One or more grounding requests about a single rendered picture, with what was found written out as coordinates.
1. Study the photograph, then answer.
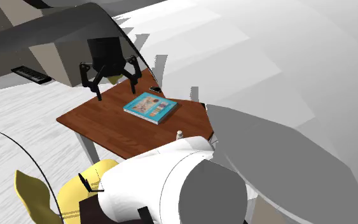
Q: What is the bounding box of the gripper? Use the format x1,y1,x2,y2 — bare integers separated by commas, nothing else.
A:
78,36,142,102

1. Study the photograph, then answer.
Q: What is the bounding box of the yellow chair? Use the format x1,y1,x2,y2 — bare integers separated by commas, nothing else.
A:
107,73,125,85
14,158,121,224

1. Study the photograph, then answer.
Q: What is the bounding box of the brown wooden table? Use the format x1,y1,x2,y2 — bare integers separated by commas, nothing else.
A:
56,67,216,166

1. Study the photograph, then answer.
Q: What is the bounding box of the teal picture book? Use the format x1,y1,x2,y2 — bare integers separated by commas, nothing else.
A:
123,92,179,125

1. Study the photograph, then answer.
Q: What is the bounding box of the beige cabinet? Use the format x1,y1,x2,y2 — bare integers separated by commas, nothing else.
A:
28,39,93,88

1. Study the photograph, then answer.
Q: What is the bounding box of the black keyboard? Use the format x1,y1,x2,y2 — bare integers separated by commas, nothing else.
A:
10,65,53,85

